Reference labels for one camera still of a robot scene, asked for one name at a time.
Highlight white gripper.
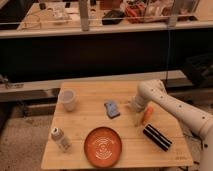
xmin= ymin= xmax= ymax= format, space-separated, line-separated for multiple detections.
xmin=131 ymin=97 xmax=145 ymax=126

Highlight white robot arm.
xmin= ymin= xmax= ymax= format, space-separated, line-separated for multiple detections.
xmin=131 ymin=79 xmax=213 ymax=171

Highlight orange ceramic bowl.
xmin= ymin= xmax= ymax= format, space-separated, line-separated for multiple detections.
xmin=84 ymin=127 xmax=122 ymax=168

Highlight black striped box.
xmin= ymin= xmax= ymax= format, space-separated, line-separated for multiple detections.
xmin=143 ymin=124 xmax=172 ymax=151

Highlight blue sponge block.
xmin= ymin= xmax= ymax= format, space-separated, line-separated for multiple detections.
xmin=104 ymin=100 xmax=120 ymax=119

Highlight white plastic cup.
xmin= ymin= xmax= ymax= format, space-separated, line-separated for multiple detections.
xmin=58 ymin=90 xmax=76 ymax=112

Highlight black crate at right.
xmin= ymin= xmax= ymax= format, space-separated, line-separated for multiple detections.
xmin=182 ymin=53 xmax=213 ymax=87

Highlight small white bottle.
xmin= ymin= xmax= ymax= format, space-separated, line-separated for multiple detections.
xmin=51 ymin=127 xmax=71 ymax=152

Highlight black bag on bench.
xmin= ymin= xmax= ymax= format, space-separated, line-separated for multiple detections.
xmin=102 ymin=10 xmax=124 ymax=25

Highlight red tool on bench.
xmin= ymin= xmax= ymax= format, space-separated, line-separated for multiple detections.
xmin=125 ymin=4 xmax=145 ymax=23

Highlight grey metal post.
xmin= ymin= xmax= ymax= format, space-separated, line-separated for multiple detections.
xmin=79 ymin=0 xmax=89 ymax=31

